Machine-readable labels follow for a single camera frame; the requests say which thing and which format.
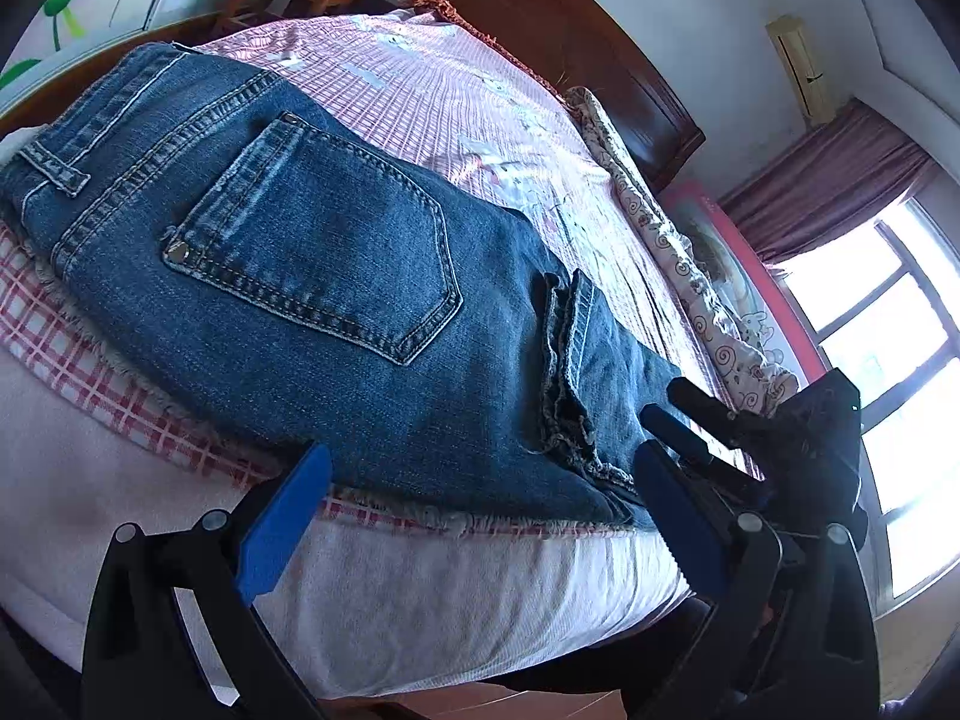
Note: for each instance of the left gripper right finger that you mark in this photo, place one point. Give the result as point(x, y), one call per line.
point(790, 631)

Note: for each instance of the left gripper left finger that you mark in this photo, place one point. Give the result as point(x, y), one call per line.
point(138, 659)

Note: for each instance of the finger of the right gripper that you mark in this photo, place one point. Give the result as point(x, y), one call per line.
point(718, 419)
point(693, 453)

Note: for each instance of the blue denim jeans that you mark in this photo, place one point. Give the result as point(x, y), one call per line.
point(315, 299)

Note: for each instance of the floral patterned quilt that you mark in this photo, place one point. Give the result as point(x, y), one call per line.
point(755, 383)

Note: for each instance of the pink cartoon bed side panel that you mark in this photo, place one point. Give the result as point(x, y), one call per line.
point(746, 287)

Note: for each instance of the purple curtain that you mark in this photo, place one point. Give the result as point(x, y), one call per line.
point(833, 179)

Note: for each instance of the dark wooden headboard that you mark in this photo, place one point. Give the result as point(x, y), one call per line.
point(576, 43)

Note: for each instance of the window with dark frame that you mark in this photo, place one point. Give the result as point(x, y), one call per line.
point(880, 304)

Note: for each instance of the wall air conditioner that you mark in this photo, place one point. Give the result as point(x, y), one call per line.
point(787, 34)

